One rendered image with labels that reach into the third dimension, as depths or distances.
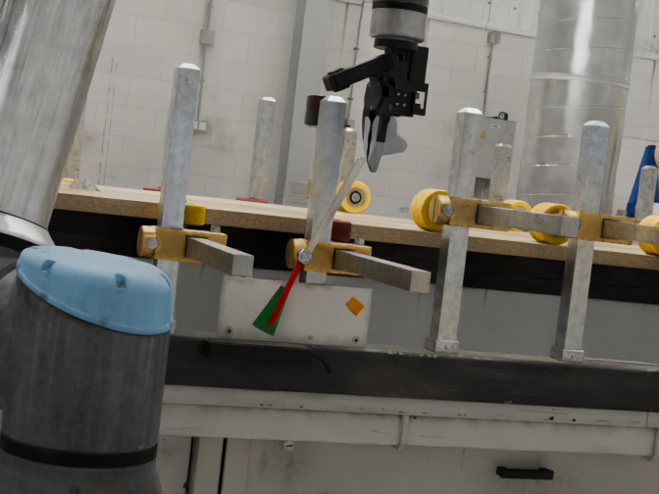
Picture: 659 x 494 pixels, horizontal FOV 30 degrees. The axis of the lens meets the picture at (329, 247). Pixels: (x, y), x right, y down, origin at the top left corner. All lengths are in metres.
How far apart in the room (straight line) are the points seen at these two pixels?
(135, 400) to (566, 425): 1.28
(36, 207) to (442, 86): 9.11
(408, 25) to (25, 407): 1.03
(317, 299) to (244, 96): 7.60
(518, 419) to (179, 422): 0.61
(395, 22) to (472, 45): 8.53
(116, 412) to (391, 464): 1.33
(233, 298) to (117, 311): 0.87
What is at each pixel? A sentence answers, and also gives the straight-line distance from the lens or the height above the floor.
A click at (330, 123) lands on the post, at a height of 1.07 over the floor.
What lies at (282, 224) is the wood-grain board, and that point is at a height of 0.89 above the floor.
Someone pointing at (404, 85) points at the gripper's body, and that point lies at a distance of 1.97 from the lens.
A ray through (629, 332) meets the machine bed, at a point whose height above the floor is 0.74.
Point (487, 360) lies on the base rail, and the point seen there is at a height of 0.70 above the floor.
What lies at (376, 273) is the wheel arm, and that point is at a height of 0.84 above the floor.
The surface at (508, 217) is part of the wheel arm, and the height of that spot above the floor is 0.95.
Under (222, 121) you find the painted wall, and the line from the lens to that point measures 9.52.
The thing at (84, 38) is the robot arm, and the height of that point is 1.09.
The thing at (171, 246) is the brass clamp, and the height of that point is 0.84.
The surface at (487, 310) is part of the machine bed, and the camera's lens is 2.41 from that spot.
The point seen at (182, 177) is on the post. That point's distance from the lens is 1.96.
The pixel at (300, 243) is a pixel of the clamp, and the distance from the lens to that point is 2.02.
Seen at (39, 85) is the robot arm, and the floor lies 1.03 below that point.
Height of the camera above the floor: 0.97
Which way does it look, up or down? 3 degrees down
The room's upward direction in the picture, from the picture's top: 7 degrees clockwise
